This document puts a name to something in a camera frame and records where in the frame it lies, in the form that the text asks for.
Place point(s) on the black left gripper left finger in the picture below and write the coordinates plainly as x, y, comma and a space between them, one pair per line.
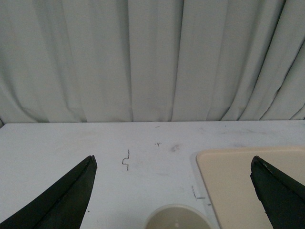
62, 205

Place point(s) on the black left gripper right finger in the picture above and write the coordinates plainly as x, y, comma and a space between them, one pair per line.
282, 197

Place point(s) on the beige mug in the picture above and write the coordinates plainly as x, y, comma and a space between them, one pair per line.
177, 216

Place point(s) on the beige plastic tray plate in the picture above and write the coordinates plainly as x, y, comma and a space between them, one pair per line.
226, 175

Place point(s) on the grey-white curtain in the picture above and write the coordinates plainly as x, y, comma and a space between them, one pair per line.
151, 60

